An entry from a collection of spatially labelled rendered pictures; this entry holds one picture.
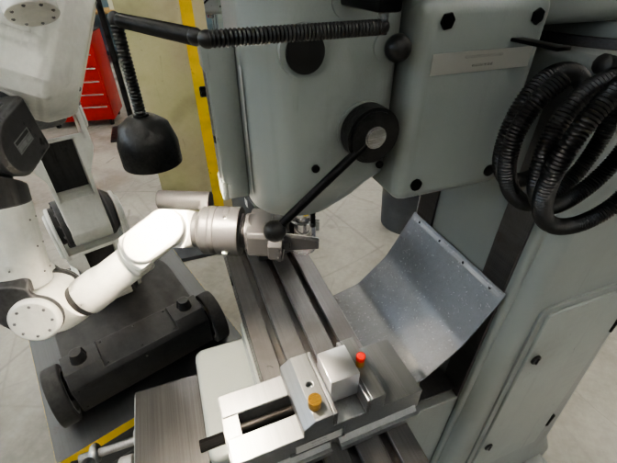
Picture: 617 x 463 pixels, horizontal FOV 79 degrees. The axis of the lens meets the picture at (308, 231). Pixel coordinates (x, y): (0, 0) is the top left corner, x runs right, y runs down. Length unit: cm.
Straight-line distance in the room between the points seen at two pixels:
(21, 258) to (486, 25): 74
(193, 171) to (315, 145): 202
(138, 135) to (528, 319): 77
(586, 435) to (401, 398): 149
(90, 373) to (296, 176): 107
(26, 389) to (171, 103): 160
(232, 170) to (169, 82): 176
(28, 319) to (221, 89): 49
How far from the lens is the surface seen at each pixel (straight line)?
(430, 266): 95
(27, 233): 75
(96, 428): 153
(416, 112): 51
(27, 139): 74
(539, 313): 90
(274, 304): 94
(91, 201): 120
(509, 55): 57
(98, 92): 517
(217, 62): 50
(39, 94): 75
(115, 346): 145
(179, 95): 231
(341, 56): 46
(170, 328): 143
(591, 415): 222
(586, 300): 99
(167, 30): 37
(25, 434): 217
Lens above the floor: 163
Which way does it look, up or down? 36 degrees down
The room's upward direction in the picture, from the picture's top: straight up
